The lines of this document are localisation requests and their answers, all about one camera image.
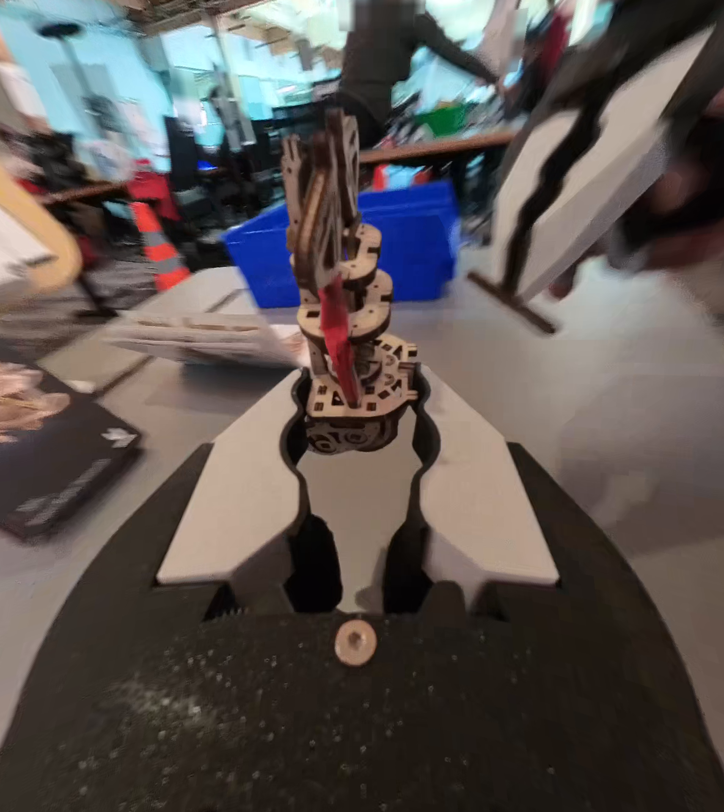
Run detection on laser-cut wooden part sheets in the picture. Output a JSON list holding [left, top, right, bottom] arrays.
[[105, 311, 308, 370]]

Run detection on orange traffic cone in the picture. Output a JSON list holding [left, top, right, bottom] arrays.
[[130, 202, 191, 293]]

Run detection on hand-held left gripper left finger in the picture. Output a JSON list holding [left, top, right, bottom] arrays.
[[156, 369, 313, 614]]

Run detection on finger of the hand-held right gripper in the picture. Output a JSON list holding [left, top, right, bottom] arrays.
[[513, 28, 715, 304], [492, 111, 592, 289]]

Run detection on wooden model assembly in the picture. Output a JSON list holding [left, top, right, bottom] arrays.
[[281, 108, 420, 455]]

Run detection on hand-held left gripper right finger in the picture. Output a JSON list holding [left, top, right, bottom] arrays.
[[410, 367, 561, 611]]

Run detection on black light stand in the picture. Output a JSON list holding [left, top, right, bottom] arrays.
[[38, 21, 123, 137]]

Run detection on wood edged background table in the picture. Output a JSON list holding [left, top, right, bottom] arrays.
[[358, 130, 521, 167]]

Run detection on green crate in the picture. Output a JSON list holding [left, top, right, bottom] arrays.
[[416, 104, 473, 135]]

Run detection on blue plastic bin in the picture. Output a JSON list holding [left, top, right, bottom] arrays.
[[222, 179, 462, 309]]

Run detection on wooden framed white board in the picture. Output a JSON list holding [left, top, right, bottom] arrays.
[[0, 121, 83, 315]]

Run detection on person's right hand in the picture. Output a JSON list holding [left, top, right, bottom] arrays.
[[549, 76, 724, 298]]

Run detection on black model kit box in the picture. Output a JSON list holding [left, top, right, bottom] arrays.
[[0, 311, 144, 544]]

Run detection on dark wooden model part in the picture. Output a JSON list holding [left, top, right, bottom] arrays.
[[466, 269, 557, 335]]

